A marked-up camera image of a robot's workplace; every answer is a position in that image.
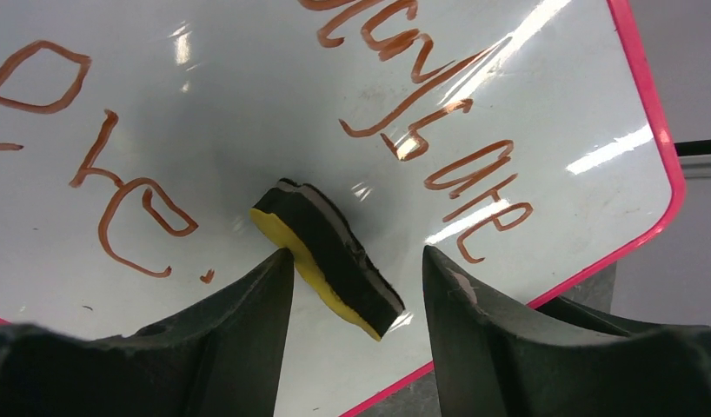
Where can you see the yellow bone-shaped eraser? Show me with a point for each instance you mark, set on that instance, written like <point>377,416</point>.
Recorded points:
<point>327,255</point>

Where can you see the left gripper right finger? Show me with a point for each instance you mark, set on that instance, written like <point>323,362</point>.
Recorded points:
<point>495,356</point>

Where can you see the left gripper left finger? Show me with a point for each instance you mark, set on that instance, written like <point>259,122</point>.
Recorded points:
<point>221,356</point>

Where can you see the pink framed whiteboard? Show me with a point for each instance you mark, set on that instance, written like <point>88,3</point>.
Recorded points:
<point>524,139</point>

